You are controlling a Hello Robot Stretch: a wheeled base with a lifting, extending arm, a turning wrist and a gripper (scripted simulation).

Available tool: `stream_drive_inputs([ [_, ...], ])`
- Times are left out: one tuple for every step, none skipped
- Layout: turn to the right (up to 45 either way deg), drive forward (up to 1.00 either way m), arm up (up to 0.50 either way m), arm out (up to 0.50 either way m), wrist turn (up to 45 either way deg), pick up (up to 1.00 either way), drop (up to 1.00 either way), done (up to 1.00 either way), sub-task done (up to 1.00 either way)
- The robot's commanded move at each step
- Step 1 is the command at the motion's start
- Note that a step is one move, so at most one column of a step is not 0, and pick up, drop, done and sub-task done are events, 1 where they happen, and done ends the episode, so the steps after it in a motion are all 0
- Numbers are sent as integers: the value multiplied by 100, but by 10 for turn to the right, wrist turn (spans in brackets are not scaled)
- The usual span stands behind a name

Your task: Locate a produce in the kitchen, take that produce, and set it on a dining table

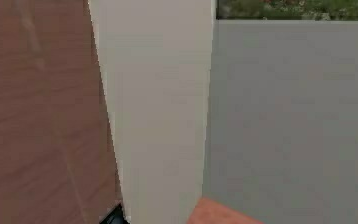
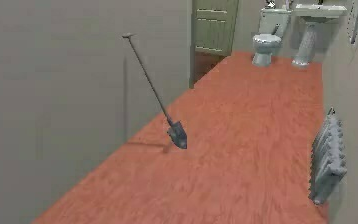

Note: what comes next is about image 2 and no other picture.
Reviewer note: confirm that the pale green room door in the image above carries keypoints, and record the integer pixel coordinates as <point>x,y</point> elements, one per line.
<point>215,26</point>

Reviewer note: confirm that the white toilet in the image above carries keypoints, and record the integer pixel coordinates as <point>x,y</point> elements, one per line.
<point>266,41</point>

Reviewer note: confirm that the white pedestal sink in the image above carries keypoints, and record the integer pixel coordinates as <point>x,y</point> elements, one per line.
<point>307,36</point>

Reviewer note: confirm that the grey wall radiator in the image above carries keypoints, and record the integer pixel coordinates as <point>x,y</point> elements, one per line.
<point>328,156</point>

